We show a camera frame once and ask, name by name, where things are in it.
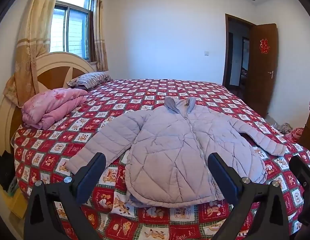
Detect lilac quilted puffer jacket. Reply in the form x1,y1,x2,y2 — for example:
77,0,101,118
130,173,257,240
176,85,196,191
66,97,287,208

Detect black clothes beside bed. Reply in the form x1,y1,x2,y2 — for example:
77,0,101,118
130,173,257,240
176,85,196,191
0,151,15,192

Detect yellow bedside box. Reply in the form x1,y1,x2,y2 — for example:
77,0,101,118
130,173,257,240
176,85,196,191
0,186,28,219

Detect dark wooden cabinet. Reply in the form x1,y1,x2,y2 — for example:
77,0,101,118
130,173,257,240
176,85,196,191
298,113,310,151

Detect clutter pile on floor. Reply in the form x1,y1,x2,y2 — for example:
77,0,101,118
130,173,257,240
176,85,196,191
278,123,304,142

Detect red patchwork bear bedspread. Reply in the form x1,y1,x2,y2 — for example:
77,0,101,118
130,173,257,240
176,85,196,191
14,80,310,239

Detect brown wooden door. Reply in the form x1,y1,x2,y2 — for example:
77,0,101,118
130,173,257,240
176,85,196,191
244,23,279,118

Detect pink folded floral quilt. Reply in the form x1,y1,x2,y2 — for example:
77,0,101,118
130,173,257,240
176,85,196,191
22,88,88,130

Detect red double-happiness door sticker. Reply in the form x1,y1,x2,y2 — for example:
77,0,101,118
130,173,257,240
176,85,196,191
259,38,270,54

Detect striped pillow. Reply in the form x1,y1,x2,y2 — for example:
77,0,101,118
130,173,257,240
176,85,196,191
67,72,112,90

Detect cream and wood headboard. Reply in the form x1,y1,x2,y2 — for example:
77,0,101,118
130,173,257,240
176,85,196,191
0,51,97,157

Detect window with metal frame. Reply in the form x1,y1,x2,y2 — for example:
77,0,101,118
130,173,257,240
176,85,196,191
50,0,92,61

